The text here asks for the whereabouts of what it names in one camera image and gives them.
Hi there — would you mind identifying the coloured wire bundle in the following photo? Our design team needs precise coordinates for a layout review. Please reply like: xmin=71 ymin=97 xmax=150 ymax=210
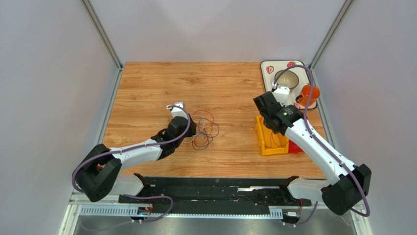
xmin=182 ymin=109 xmax=221 ymax=151

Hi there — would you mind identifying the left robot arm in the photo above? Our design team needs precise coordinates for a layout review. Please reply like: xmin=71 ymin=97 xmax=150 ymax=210
xmin=71 ymin=116 xmax=197 ymax=202

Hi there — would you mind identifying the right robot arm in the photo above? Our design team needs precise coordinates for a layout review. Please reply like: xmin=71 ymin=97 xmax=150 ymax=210
xmin=253 ymin=91 xmax=372 ymax=217

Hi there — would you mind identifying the yellow plastic bin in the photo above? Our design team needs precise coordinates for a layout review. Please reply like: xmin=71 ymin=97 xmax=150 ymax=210
xmin=255 ymin=116 xmax=289 ymax=156

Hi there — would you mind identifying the orange mug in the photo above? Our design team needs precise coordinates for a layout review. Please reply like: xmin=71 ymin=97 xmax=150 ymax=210
xmin=296 ymin=85 xmax=321 ymax=107

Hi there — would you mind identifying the red plastic bin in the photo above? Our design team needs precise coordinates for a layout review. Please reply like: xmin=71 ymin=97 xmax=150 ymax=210
xmin=288 ymin=140 xmax=303 ymax=153

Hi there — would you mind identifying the beige ceramic bowl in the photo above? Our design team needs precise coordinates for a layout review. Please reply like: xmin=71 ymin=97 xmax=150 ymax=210
xmin=275 ymin=70 xmax=299 ymax=90

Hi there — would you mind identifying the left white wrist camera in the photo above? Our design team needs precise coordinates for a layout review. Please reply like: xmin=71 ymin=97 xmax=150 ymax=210
xmin=166 ymin=102 xmax=187 ymax=119

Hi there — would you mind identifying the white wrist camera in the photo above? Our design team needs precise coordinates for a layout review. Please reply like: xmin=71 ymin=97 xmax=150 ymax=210
xmin=272 ymin=84 xmax=290 ymax=107
xmin=166 ymin=102 xmax=187 ymax=119

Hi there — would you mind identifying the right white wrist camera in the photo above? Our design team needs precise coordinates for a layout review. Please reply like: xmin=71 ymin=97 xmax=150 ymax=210
xmin=272 ymin=84 xmax=290 ymax=107

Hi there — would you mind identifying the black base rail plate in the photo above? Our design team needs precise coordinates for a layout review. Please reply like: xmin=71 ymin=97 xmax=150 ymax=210
xmin=138 ymin=177 xmax=313 ymax=215

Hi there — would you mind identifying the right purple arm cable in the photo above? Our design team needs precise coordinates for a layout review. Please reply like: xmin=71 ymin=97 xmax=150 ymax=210
xmin=272 ymin=64 xmax=371 ymax=227

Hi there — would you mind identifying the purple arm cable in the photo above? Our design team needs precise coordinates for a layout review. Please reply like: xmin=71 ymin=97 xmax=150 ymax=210
xmin=71 ymin=105 xmax=191 ymax=224
xmin=272 ymin=64 xmax=371 ymax=227

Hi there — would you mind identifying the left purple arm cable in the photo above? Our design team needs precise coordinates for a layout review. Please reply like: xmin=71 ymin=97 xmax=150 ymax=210
xmin=71 ymin=105 xmax=191 ymax=224

